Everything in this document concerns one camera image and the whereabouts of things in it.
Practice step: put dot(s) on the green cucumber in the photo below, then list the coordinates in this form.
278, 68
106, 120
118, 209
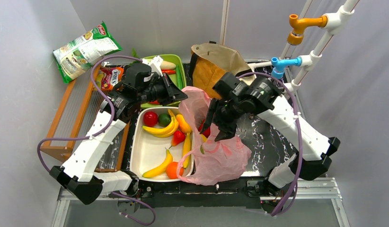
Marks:
179, 78

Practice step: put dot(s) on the red chili pepper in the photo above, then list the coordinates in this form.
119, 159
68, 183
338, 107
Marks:
153, 102

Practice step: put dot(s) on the white radish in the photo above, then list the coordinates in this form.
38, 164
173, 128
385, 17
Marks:
166, 65

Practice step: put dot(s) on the green chips bag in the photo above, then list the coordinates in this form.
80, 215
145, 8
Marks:
79, 55

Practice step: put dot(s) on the white pipe frame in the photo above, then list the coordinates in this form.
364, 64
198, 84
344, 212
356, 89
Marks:
336, 21

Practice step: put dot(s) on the orange fruit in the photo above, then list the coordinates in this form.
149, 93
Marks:
171, 170

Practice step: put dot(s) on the single yellow banana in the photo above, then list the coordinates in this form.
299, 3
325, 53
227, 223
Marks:
204, 138
161, 168

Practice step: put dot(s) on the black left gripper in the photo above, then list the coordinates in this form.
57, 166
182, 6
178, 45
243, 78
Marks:
169, 89

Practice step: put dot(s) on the red apple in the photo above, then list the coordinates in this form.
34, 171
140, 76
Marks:
150, 119

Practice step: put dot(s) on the yellow banana by bag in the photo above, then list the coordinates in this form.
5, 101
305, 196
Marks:
187, 146

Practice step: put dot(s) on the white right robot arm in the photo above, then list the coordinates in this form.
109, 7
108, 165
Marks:
264, 99

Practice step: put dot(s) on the orange carrot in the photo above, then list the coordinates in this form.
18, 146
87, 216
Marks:
169, 72

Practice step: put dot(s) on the red tomato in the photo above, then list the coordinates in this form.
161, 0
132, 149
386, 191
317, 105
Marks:
205, 132

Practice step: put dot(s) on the white fruit tray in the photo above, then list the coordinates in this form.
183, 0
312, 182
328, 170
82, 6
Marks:
149, 151

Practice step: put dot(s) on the yellow banana bunch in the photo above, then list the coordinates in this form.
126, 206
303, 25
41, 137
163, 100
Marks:
159, 131

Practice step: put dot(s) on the orange faucet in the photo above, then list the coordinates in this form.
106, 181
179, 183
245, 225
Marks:
299, 25

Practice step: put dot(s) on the orange candy bag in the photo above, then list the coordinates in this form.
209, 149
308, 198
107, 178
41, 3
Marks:
108, 77

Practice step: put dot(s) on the wooden rack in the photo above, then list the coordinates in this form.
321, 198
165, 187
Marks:
74, 117

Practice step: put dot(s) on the brown paper bag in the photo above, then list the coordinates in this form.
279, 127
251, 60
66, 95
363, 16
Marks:
210, 61

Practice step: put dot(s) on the green lime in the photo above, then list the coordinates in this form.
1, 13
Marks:
164, 119

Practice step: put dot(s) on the aluminium base frame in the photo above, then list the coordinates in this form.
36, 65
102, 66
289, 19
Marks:
242, 191

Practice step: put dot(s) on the green vegetable tray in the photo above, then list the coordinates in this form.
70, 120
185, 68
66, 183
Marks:
176, 60

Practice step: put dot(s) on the pink plastic grocery bag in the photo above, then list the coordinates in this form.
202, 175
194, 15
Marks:
214, 161

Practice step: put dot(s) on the blue faucet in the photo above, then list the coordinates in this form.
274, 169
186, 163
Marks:
280, 65

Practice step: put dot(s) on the orange mango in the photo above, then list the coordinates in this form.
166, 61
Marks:
183, 125

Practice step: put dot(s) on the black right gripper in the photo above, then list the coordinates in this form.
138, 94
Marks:
222, 113

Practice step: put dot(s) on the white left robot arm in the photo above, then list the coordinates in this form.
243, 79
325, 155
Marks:
77, 174

